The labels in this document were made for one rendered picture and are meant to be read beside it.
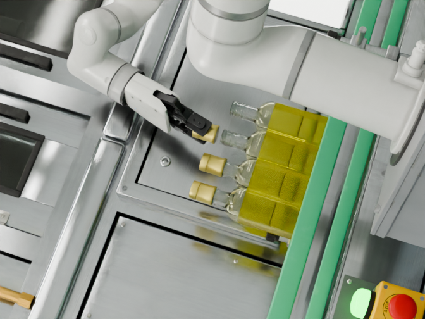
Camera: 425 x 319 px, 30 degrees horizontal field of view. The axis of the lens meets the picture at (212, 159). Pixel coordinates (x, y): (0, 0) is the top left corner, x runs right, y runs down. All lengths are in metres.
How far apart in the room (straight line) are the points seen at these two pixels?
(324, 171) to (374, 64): 0.34
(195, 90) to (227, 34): 0.67
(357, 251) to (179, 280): 0.43
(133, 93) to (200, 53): 0.46
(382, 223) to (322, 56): 0.22
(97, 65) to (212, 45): 0.54
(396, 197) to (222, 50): 0.28
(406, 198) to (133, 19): 0.76
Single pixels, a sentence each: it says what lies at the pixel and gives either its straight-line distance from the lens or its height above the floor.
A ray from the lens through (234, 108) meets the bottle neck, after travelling 1.47.
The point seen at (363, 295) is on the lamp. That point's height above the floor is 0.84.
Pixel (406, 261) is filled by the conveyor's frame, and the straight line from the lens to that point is 1.28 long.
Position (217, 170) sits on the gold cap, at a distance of 1.44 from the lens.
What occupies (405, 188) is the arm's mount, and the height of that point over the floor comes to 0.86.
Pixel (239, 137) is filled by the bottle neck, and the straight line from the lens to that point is 1.46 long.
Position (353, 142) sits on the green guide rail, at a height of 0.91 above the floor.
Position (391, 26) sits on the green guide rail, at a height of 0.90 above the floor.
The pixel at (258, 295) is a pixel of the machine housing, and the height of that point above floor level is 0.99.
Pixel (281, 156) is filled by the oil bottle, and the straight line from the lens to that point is 1.43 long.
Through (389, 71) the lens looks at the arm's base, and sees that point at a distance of 1.01.
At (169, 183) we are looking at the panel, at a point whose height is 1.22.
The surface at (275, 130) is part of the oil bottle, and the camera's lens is 1.45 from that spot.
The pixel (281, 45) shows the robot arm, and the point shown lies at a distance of 1.01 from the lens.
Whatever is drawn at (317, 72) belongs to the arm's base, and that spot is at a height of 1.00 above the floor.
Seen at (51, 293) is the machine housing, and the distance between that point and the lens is 1.56.
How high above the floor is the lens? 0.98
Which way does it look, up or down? 7 degrees up
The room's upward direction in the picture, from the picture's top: 73 degrees counter-clockwise
